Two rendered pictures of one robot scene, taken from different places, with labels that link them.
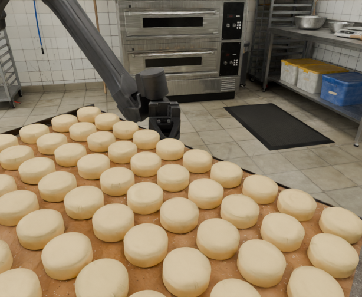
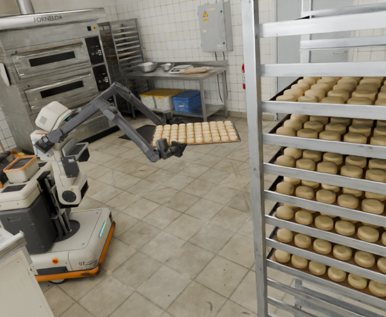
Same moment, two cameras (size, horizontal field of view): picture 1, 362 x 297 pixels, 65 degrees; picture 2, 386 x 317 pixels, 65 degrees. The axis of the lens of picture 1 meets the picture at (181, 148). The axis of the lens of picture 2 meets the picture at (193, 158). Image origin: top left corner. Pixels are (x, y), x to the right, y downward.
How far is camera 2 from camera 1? 1.89 m
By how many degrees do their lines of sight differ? 31
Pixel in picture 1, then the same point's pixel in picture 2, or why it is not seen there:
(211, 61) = not seen: hidden behind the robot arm
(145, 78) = (168, 113)
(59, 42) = not seen: outside the picture
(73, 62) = not seen: outside the picture
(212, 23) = (89, 82)
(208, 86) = (100, 127)
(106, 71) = (152, 116)
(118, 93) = (157, 121)
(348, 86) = (188, 100)
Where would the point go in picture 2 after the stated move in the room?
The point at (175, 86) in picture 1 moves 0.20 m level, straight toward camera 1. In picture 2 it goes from (78, 134) to (82, 136)
